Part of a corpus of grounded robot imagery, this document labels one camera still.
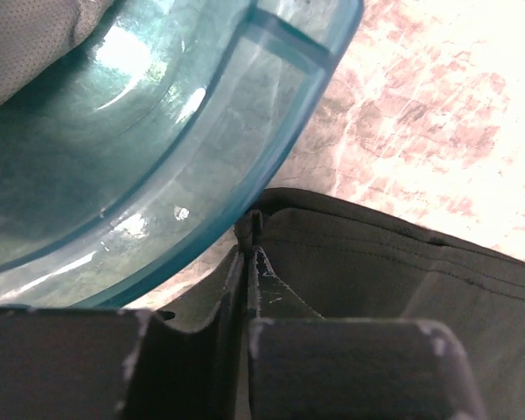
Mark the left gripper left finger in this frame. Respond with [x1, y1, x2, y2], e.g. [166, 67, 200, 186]
[0, 248, 244, 419]

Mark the grey t shirt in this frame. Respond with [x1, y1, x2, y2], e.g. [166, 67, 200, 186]
[0, 0, 113, 106]

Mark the black t shirt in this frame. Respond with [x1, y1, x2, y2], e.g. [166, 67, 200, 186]
[157, 186, 525, 420]

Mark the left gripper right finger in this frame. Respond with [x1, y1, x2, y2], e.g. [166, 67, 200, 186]
[248, 247, 486, 419]

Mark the teal plastic bin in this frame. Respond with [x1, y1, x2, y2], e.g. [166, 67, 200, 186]
[0, 1, 364, 307]

